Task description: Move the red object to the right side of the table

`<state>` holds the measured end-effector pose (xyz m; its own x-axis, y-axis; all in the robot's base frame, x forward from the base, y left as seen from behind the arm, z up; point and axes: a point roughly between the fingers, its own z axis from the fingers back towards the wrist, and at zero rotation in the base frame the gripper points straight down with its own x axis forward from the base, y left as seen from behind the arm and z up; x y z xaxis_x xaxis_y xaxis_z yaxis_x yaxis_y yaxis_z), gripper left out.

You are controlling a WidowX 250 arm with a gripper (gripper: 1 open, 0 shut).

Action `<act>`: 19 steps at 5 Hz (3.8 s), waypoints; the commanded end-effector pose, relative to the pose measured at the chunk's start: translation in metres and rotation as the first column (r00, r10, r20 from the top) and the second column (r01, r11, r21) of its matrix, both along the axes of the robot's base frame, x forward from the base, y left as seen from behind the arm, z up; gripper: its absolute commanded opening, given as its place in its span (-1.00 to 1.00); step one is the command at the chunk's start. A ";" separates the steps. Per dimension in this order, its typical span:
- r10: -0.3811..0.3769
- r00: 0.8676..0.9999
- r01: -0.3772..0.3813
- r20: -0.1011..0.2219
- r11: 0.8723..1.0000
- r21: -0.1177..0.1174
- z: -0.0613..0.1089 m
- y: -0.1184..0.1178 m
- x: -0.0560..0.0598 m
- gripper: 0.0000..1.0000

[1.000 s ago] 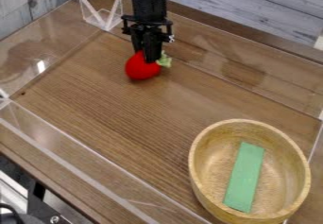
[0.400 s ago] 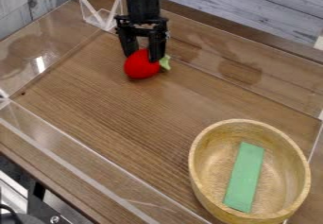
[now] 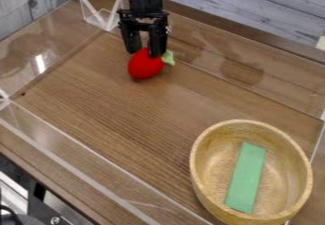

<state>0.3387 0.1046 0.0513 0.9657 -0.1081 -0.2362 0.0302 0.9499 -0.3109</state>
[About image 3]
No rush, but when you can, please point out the clear acrylic front wall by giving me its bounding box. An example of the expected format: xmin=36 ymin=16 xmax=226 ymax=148
xmin=0 ymin=100 xmax=213 ymax=225

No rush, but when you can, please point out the black cable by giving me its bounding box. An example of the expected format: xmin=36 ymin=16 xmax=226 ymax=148
xmin=0 ymin=204 xmax=20 ymax=225

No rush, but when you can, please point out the green rectangular block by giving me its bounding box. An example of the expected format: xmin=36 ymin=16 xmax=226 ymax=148
xmin=225 ymin=142 xmax=266 ymax=214

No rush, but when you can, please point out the clear acrylic corner bracket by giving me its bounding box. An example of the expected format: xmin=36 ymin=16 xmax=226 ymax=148
xmin=80 ymin=0 xmax=123 ymax=31

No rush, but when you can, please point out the red plush strawberry toy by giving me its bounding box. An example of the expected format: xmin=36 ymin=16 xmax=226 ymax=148
xmin=129 ymin=47 xmax=175 ymax=80

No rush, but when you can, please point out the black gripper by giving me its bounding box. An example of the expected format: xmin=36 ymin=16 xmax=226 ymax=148
xmin=118 ymin=0 xmax=169 ymax=58

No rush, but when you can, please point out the wooden bowl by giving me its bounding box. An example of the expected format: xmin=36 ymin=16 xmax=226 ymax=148
xmin=189 ymin=120 xmax=313 ymax=225

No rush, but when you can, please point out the black metal table mount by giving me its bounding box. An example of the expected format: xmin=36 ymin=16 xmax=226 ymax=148
xmin=27 ymin=182 xmax=74 ymax=225

